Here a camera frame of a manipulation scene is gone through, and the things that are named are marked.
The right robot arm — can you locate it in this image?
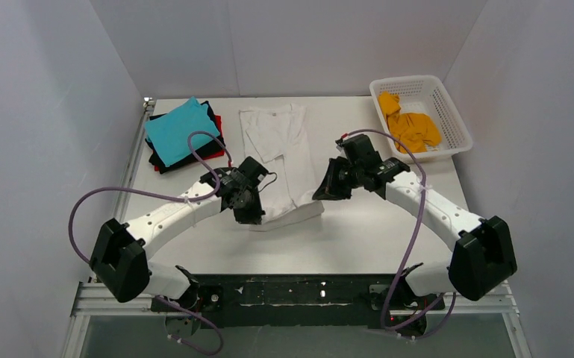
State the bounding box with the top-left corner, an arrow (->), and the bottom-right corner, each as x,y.
313,134 -> 518,301

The folded black t-shirt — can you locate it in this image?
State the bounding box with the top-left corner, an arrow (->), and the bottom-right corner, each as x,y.
145,97 -> 225,174

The white plastic basket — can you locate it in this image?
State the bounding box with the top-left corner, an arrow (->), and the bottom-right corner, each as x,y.
369,75 -> 472,162

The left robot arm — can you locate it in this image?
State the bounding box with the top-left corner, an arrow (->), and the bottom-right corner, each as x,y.
90,157 -> 271,309

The white t-shirt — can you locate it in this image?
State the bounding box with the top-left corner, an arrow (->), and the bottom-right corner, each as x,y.
239,104 -> 325,232

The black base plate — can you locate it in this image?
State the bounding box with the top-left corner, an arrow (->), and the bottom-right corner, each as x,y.
150,273 -> 446,330

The folded red t-shirt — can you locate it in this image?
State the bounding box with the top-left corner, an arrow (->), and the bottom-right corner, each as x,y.
146,111 -> 225,175

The yellow t-shirt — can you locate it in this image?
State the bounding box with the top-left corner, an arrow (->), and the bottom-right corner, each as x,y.
378,92 -> 442,154

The folded cyan t-shirt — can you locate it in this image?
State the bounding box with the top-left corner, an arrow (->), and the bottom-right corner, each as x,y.
144,97 -> 220,166

